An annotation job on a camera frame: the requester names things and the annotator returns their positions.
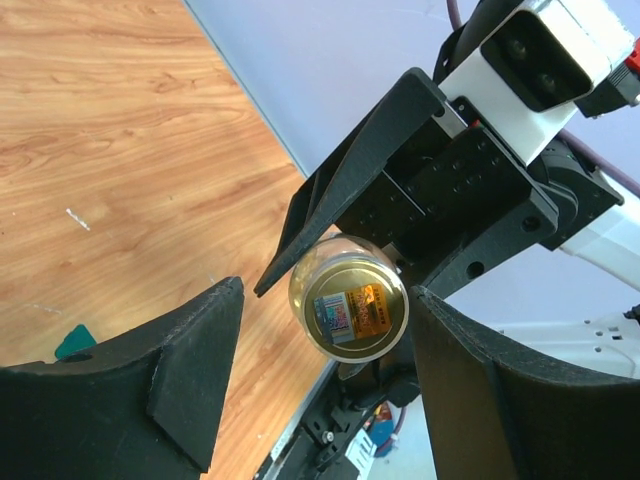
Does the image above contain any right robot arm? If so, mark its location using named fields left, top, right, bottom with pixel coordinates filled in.
left=255, top=1, right=639, bottom=367

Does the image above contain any gold jar lid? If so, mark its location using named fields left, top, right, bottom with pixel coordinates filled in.
left=299, top=255, right=409, bottom=364

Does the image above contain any teal pill box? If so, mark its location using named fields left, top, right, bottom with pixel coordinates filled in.
left=54, top=324, right=97, bottom=360

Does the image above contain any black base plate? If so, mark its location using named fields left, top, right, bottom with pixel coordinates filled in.
left=253, top=361, right=420, bottom=479

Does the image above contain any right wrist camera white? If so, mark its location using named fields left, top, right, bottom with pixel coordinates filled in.
left=435, top=1, right=639, bottom=164

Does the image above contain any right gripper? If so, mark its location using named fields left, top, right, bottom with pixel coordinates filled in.
left=253, top=67, right=560, bottom=301

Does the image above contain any clear jar of yellow pills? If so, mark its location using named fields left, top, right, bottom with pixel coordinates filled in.
left=289, top=235, right=406, bottom=349

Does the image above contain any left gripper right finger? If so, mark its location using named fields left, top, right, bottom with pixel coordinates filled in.
left=409, top=286, right=639, bottom=479

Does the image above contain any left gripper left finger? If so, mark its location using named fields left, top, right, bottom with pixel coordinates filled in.
left=1, top=277, right=244, bottom=479

